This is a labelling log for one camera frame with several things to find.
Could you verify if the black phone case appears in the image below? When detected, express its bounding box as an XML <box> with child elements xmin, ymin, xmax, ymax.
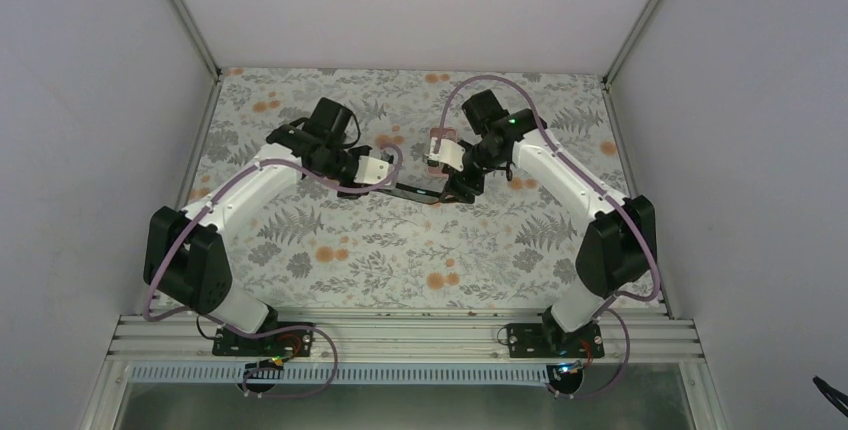
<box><xmin>377</xmin><ymin>182</ymin><xmax>456</xmax><ymax>205</ymax></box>

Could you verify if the pink phone case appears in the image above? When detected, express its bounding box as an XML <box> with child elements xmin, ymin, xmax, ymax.
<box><xmin>427</xmin><ymin>127</ymin><xmax>465</xmax><ymax>177</ymax></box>

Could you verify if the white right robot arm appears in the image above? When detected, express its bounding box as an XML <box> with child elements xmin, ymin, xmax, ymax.
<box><xmin>428</xmin><ymin>90</ymin><xmax>660</xmax><ymax>357</ymax></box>

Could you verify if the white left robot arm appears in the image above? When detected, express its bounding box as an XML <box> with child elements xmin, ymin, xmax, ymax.
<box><xmin>143</xmin><ymin>98</ymin><xmax>390</xmax><ymax>355</ymax></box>

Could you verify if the floral patterned table mat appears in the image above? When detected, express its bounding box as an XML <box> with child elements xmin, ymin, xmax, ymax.
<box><xmin>190</xmin><ymin>67</ymin><xmax>627</xmax><ymax>310</ymax></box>

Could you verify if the black object at corner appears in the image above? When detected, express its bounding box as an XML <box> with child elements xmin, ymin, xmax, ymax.
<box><xmin>812</xmin><ymin>376</ymin><xmax>848</xmax><ymax>417</ymax></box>

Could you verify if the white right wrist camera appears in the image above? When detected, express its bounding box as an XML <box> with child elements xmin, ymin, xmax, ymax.
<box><xmin>427</xmin><ymin>137</ymin><xmax>466</xmax><ymax>171</ymax></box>

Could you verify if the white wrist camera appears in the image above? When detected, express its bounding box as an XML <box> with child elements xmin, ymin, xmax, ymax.
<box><xmin>353</xmin><ymin>155</ymin><xmax>391</xmax><ymax>186</ymax></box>
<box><xmin>427</xmin><ymin>137</ymin><xmax>466</xmax><ymax>171</ymax></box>

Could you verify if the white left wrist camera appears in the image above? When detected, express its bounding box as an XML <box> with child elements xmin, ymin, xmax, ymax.
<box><xmin>353</xmin><ymin>155</ymin><xmax>391</xmax><ymax>186</ymax></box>

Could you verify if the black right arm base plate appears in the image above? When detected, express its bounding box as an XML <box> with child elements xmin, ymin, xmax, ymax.
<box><xmin>504</xmin><ymin>323</ymin><xmax>605</xmax><ymax>360</ymax></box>

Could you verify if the left aluminium frame post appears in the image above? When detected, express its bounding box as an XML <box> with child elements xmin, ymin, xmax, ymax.
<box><xmin>168</xmin><ymin>0</ymin><xmax>221</xmax><ymax>81</ymax></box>

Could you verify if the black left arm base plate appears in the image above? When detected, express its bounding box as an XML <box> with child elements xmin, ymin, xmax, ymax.
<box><xmin>211</xmin><ymin>322</ymin><xmax>314</xmax><ymax>359</ymax></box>

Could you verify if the aluminium rail base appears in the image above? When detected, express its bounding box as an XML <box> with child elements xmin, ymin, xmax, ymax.
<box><xmin>107</xmin><ymin>308</ymin><xmax>705</xmax><ymax>364</ymax></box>

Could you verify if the aluminium corner frame post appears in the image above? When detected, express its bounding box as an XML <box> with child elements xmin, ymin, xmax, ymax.
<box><xmin>602</xmin><ymin>0</ymin><xmax>663</xmax><ymax>91</ymax></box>

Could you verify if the slotted grey cable duct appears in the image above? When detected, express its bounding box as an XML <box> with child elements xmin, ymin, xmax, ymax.
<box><xmin>128</xmin><ymin>362</ymin><xmax>549</xmax><ymax>386</ymax></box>

